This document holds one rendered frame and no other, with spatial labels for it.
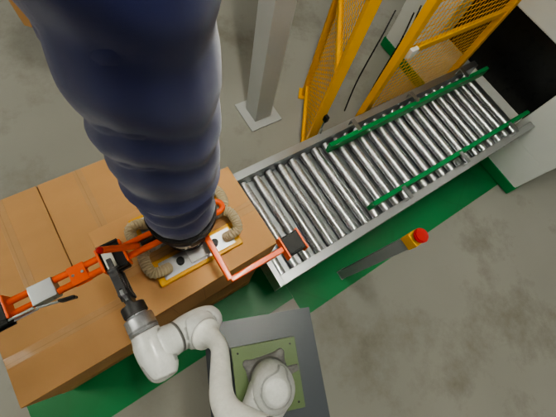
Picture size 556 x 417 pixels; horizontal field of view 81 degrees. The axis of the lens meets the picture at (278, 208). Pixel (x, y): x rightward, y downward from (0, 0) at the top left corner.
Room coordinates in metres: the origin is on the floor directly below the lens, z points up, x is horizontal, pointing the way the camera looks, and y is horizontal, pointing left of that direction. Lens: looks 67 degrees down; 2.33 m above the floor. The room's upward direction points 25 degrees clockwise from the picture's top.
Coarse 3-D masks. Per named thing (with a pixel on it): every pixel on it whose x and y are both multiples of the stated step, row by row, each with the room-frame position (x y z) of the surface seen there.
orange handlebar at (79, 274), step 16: (224, 208) 0.39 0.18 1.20; (128, 240) 0.15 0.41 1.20; (208, 240) 0.26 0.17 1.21; (272, 256) 0.30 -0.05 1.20; (64, 272) -0.03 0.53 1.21; (80, 272) -0.01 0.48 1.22; (96, 272) 0.01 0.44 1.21; (224, 272) 0.18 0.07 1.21; (240, 272) 0.20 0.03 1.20; (64, 288) -0.07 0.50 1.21
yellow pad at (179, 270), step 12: (228, 228) 0.36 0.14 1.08; (216, 240) 0.29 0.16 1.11; (240, 240) 0.34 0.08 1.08; (180, 252) 0.20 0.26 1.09; (156, 264) 0.12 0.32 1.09; (180, 264) 0.16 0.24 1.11; (192, 264) 0.18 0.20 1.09; (204, 264) 0.20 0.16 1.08; (168, 276) 0.10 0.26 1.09; (180, 276) 0.12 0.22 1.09
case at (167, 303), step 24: (240, 192) 0.54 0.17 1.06; (240, 216) 0.44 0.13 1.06; (96, 240) 0.11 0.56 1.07; (264, 240) 0.39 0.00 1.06; (216, 264) 0.22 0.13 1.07; (240, 264) 0.26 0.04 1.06; (144, 288) 0.03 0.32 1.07; (168, 288) 0.07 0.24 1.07; (192, 288) 0.10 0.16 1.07; (216, 288) 0.16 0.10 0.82; (168, 312) -0.01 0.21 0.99
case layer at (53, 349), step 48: (48, 192) 0.28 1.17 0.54; (96, 192) 0.39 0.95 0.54; (0, 240) -0.03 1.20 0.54; (48, 240) 0.06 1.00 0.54; (0, 288) -0.22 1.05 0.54; (96, 288) -0.05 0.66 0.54; (0, 336) -0.40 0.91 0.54; (48, 336) -0.32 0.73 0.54; (96, 336) -0.24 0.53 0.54; (48, 384) -0.49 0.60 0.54
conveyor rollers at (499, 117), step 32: (448, 96) 2.23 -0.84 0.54; (480, 96) 2.38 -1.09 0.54; (384, 128) 1.66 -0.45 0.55; (416, 128) 1.80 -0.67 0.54; (480, 128) 2.05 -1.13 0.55; (512, 128) 2.19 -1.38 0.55; (320, 160) 1.20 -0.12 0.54; (352, 160) 1.30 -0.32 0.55; (416, 160) 1.53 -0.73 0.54; (384, 192) 1.19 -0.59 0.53; (288, 224) 0.69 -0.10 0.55; (320, 224) 0.78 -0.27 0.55; (352, 224) 0.87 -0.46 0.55
